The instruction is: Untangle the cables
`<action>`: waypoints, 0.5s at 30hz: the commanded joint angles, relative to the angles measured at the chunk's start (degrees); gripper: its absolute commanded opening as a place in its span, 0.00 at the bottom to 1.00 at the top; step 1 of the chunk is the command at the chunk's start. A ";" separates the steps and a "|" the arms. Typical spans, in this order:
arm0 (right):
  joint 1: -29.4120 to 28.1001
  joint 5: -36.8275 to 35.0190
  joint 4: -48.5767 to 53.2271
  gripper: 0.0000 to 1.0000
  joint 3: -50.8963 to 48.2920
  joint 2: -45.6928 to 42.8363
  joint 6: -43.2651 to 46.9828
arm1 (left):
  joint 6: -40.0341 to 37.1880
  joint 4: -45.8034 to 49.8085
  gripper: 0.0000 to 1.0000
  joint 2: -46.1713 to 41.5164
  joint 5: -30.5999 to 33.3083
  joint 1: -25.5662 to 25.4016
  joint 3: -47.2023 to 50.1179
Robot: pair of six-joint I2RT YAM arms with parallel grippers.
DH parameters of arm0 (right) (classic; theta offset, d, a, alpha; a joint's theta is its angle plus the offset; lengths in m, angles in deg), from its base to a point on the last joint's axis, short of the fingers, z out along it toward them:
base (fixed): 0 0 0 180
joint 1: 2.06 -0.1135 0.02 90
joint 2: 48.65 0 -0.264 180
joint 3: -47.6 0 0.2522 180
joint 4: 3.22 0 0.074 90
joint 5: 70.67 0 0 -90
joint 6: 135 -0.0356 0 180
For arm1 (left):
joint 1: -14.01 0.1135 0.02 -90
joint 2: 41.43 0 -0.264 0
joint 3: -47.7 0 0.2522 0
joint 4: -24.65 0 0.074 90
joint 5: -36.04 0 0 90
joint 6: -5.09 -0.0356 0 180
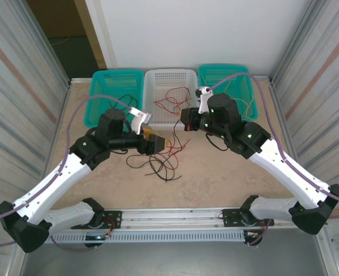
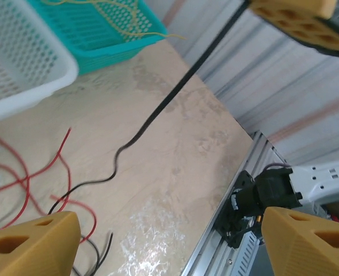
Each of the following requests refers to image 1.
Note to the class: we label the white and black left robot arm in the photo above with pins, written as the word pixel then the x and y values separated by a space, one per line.
pixel 42 187

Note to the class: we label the teal plastic basket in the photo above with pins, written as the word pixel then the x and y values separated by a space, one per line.
pixel 94 115
pixel 244 72

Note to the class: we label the white plastic basket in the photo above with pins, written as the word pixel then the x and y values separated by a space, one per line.
pixel 150 115

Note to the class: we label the aluminium frame bar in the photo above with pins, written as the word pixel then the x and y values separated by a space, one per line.
pixel 80 80

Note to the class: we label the aluminium mounting rail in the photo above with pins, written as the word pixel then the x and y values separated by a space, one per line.
pixel 172 214

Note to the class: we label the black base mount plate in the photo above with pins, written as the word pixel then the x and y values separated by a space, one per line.
pixel 229 215
pixel 114 215

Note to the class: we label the wooden door frame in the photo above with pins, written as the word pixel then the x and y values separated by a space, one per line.
pixel 91 28

